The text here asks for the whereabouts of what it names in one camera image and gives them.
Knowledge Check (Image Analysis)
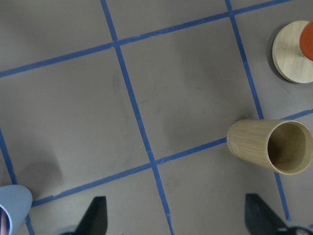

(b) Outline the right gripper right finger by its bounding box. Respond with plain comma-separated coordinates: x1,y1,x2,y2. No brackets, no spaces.
245,193,289,235

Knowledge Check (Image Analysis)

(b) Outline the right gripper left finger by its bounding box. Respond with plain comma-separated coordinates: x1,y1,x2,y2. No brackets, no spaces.
74,196,108,235

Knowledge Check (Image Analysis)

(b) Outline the light blue cup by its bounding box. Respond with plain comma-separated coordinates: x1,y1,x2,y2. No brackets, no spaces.
0,185,33,235

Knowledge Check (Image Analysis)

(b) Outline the pink chopstick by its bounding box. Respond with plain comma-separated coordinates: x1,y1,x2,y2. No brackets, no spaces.
0,211,7,235

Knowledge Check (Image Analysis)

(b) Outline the bamboo cylinder holder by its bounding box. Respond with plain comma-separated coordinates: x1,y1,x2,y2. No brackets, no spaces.
226,119,313,175

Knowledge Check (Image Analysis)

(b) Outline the wooden mug tree stand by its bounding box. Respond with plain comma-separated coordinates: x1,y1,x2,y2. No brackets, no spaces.
272,21,313,84

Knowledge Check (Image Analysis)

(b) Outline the orange mug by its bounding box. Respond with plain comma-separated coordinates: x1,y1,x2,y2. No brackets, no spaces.
299,21,313,61

